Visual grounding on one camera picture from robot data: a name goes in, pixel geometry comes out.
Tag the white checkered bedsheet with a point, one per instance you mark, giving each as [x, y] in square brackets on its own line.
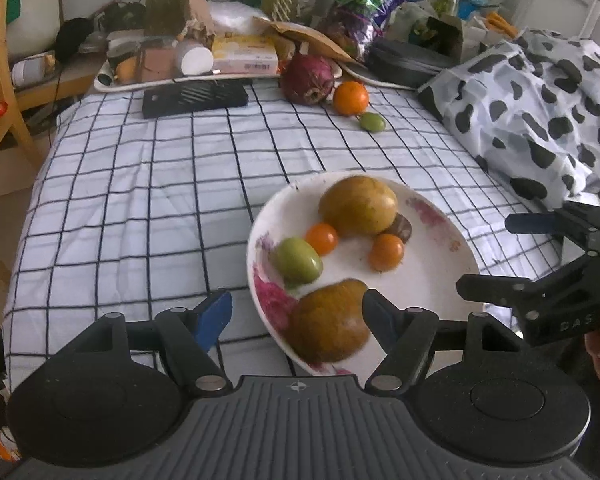
[145, 200]

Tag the small orange kumquat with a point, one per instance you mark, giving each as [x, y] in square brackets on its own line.
[386, 251]

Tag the white lying bottle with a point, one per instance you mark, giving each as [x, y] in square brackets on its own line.
[30, 71]

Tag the round yellow mango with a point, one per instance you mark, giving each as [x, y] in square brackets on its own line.
[358, 205]

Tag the green jujube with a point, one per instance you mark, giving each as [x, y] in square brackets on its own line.
[371, 121]
[298, 258]

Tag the white cylindrical jar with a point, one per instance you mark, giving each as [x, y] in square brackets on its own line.
[195, 59]

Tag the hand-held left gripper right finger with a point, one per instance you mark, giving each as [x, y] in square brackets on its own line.
[378, 317]

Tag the brown paper envelope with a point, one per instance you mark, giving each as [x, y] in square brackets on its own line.
[310, 37]

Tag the brown potato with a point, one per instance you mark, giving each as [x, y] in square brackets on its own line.
[325, 325]

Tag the brown cardboard block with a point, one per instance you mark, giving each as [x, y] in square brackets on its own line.
[157, 62]

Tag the wooden chair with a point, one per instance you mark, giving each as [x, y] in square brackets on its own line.
[2, 85]

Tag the white plastic bag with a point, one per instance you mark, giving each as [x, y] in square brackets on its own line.
[235, 15]

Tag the dark brown round fruit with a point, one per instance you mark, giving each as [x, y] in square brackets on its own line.
[401, 227]

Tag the white floral plate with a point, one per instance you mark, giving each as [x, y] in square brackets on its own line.
[430, 280]

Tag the yellow cardboard box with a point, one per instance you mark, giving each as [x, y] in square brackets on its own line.
[245, 52]

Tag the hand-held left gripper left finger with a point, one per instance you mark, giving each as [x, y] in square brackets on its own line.
[212, 317]

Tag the black ribbed rectangular box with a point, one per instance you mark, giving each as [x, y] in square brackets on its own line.
[195, 99]

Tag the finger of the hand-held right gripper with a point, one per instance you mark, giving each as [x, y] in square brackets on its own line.
[530, 222]
[495, 287]

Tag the red onion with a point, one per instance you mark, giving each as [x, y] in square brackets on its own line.
[307, 79]

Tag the small orange tomato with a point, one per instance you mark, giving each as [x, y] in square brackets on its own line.
[322, 238]

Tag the white tray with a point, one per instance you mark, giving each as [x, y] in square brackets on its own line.
[130, 85]
[360, 72]

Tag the purple snack bag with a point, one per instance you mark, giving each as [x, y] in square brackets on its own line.
[365, 12]

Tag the torn brown paper bag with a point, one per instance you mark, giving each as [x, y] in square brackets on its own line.
[195, 7]

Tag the orange packet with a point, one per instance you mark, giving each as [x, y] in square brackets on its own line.
[500, 22]

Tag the cow print blanket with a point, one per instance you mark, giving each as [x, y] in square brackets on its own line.
[530, 110]

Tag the white framed panel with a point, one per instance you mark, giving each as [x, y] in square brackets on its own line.
[35, 10]

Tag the black round object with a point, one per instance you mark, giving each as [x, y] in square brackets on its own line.
[72, 37]

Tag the blue plastic bag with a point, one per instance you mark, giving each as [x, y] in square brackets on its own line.
[472, 2]

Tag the black zip case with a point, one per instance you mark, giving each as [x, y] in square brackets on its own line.
[410, 62]

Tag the large orange tomato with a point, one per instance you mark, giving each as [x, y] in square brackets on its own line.
[351, 97]

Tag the small dark box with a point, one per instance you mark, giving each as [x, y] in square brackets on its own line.
[445, 35]

